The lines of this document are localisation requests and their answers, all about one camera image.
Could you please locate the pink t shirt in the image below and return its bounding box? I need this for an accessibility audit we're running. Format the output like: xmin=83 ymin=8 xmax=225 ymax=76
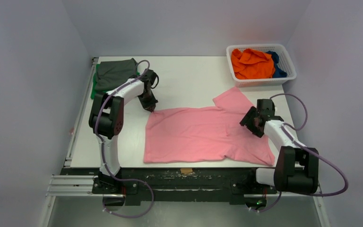
xmin=143 ymin=87 xmax=275 ymax=166

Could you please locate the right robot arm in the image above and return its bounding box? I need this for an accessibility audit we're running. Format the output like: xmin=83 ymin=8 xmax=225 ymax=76
xmin=240 ymin=99 xmax=319 ymax=194

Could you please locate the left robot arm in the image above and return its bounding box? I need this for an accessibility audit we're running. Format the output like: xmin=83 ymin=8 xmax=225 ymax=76
xmin=88 ymin=69 xmax=159 ymax=193

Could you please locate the blue t shirt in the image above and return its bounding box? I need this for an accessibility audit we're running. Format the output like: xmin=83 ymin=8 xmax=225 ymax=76
xmin=266 ymin=51 xmax=287 ymax=79

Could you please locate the folded grey t shirt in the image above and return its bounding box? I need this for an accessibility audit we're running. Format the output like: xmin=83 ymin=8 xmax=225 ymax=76
xmin=94 ymin=58 xmax=140 ymax=92

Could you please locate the orange t shirt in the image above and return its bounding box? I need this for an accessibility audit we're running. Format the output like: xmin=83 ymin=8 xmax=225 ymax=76
xmin=231 ymin=48 xmax=276 ymax=80

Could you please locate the white plastic basket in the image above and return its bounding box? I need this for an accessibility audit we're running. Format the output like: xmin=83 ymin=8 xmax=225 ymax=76
xmin=226 ymin=44 xmax=297 ymax=87

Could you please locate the folded green t shirt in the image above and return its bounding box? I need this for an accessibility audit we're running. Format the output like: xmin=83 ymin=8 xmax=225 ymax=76
xmin=90 ymin=64 xmax=140 ymax=100

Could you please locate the brown tape piece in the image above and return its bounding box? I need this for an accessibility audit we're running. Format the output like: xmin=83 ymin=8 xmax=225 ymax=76
xmin=180 ymin=168 xmax=193 ymax=175

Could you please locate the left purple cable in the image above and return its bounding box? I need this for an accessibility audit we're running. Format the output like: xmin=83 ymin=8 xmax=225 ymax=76
xmin=94 ymin=60 xmax=155 ymax=219

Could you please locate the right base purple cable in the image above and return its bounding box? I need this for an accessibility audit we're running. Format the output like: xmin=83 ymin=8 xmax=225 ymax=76
xmin=248 ymin=191 xmax=283 ymax=214

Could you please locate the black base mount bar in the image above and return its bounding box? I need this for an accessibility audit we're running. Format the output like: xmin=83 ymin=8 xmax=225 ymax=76
xmin=60 ymin=168 xmax=277 ymax=207

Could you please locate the aluminium frame rail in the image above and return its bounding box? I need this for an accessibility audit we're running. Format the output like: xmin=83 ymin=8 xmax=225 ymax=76
xmin=39 ymin=57 xmax=331 ymax=227

